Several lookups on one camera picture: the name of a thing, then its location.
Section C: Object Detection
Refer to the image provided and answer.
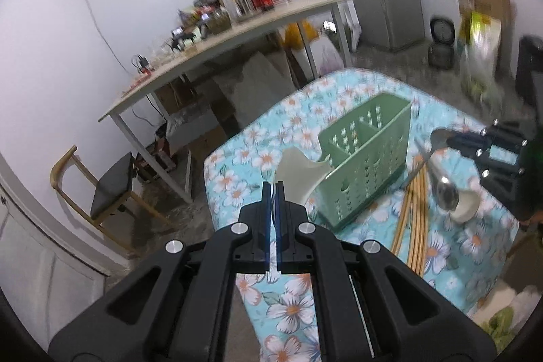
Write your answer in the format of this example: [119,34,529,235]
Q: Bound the glass jar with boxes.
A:
[208,8,232,34]

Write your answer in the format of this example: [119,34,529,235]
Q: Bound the green patterned cloth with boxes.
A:
[471,286,539,354]

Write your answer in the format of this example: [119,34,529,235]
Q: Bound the metal spoon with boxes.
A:
[413,138,461,213]
[407,128,458,178]

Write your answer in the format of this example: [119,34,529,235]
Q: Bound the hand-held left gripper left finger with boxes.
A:
[49,182,272,362]

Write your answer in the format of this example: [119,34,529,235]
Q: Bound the wooden chair with black seat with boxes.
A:
[50,145,176,259]

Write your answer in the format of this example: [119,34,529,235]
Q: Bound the brown cardboard box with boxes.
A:
[157,82,200,112]

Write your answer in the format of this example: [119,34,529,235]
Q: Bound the black wall cable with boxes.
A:
[74,0,145,68]

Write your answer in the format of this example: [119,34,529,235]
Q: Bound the small black device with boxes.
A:
[172,29,198,49]

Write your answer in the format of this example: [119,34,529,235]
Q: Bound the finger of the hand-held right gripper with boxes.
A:
[447,120,529,153]
[452,147,522,182]

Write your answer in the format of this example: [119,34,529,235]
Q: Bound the yellow green bag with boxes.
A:
[460,12,501,91]

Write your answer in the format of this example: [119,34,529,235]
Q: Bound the grey sacks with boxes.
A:
[212,48,298,125]

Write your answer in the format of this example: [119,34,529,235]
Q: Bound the long white table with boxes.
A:
[97,0,353,204]

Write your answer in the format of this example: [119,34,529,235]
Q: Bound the bundle of bamboo chopsticks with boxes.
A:
[389,165,431,275]

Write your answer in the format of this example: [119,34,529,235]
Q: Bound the green plastic utensil basket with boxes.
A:
[317,93,413,230]

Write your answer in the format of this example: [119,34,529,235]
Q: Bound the black box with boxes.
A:
[518,35,543,108]

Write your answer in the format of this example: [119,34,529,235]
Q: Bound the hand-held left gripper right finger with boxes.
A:
[277,183,497,362]

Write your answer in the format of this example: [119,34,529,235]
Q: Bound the floral blue blanket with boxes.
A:
[204,67,520,362]

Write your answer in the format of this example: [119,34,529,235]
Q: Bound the black rice cooker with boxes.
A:
[426,16,458,70]

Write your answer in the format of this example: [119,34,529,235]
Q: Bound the white ceramic spoon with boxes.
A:
[274,148,332,206]
[450,190,482,224]

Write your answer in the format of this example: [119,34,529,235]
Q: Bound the white plastic bag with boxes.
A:
[318,35,344,76]

